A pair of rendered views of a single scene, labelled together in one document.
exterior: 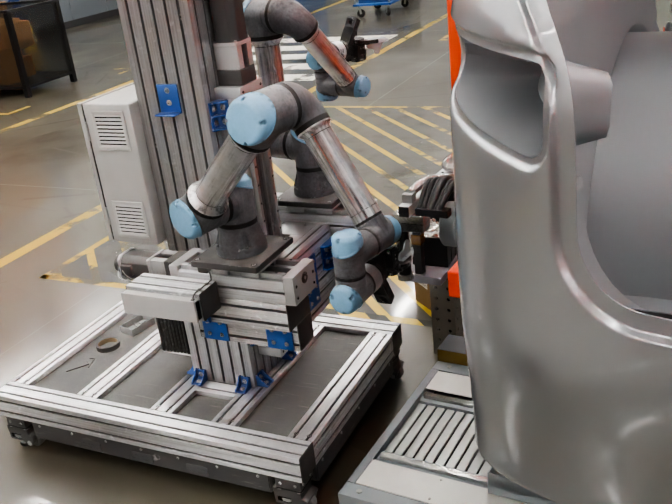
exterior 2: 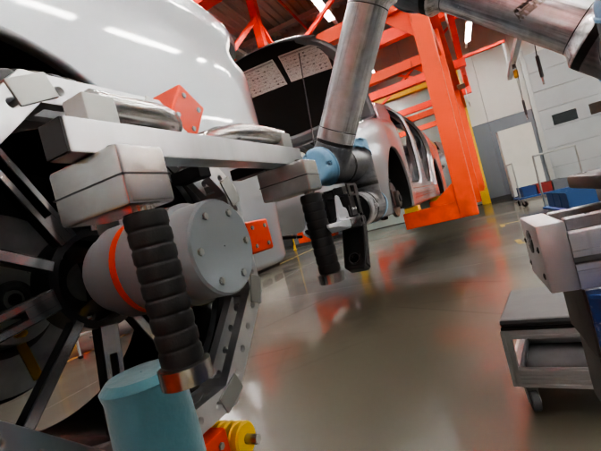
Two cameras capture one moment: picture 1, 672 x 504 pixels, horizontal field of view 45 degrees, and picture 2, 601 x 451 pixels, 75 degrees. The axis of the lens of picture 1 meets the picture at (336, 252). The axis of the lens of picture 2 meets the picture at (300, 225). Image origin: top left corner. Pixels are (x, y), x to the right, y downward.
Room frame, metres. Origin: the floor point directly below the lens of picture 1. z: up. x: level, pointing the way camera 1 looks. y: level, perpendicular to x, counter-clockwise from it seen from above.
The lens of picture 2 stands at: (2.66, -0.27, 0.85)
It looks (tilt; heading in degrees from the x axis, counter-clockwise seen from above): 0 degrees down; 175
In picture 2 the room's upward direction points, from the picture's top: 15 degrees counter-clockwise
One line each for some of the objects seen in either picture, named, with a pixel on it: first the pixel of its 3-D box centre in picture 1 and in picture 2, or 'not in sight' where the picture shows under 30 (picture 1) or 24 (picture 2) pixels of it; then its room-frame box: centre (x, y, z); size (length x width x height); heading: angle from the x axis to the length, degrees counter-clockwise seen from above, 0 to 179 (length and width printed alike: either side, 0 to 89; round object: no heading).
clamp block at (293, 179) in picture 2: (411, 219); (289, 180); (2.02, -0.21, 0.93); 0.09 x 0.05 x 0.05; 58
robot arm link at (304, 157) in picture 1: (308, 143); not in sight; (2.66, 0.05, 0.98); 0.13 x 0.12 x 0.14; 48
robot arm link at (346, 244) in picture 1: (352, 252); (353, 165); (1.79, -0.04, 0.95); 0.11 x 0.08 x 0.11; 139
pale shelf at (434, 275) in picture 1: (441, 255); not in sight; (2.84, -0.40, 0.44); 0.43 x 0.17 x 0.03; 148
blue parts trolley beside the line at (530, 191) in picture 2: not in sight; (537, 179); (-5.21, 5.62, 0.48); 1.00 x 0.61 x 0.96; 67
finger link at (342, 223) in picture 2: not in sight; (338, 212); (2.02, -0.14, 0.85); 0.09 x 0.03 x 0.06; 157
